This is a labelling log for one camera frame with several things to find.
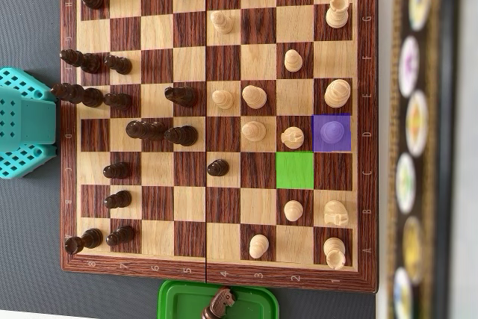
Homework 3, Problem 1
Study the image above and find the dark grey table mat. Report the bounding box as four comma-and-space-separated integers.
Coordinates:
0, 0, 378, 319

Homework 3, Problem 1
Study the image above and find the white wooden pawn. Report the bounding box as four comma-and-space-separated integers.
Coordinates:
209, 10, 235, 35
284, 49, 304, 73
211, 89, 235, 111
284, 199, 305, 223
249, 233, 270, 260

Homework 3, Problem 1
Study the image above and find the dark wooden king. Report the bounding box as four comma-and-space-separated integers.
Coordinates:
49, 83, 105, 108

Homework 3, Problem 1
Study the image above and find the dark wooden pawn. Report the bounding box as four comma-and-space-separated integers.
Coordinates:
105, 225, 136, 248
104, 189, 133, 210
103, 92, 133, 111
206, 158, 230, 178
102, 161, 132, 180
104, 54, 133, 75

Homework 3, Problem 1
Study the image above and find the black box with medallions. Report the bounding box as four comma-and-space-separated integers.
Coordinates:
386, 0, 456, 319

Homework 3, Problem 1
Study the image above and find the green plastic tray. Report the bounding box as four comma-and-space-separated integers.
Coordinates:
158, 279, 281, 319

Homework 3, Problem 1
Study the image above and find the dark wooden bishop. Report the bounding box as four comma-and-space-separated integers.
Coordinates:
164, 125, 199, 146
59, 49, 102, 75

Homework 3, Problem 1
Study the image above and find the white bishop piece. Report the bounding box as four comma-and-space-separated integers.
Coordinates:
320, 120, 344, 145

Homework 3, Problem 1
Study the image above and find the white wooden bishop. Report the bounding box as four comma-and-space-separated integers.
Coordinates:
240, 120, 267, 145

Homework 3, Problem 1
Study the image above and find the white wooden rook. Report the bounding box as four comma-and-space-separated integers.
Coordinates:
325, 0, 351, 29
323, 237, 347, 271

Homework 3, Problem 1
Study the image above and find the white wooden knight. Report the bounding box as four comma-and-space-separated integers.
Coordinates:
323, 199, 350, 228

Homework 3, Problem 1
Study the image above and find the white wooden king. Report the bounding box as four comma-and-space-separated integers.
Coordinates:
323, 78, 352, 108

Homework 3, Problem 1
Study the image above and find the white pawn centre board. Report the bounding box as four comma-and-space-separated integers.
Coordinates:
241, 84, 268, 110

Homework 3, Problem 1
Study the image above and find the light pawn beside purple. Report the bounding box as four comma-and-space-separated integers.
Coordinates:
280, 126, 305, 149

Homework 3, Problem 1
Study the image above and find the dark wooden queen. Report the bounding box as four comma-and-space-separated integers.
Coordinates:
125, 120, 168, 141

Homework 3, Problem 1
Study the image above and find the wooden folding chess board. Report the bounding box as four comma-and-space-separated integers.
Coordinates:
59, 0, 379, 294

